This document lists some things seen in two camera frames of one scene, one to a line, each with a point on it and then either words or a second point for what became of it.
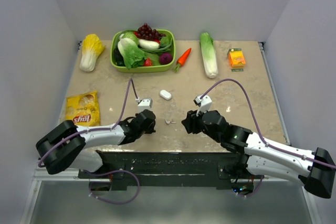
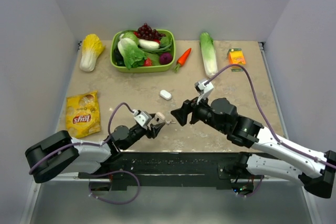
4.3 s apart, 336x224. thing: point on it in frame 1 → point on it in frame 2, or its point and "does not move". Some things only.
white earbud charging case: (165, 94) does not move
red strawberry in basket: (147, 62) does not move
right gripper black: (190, 122) → (181, 114)
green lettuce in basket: (133, 55) does not move
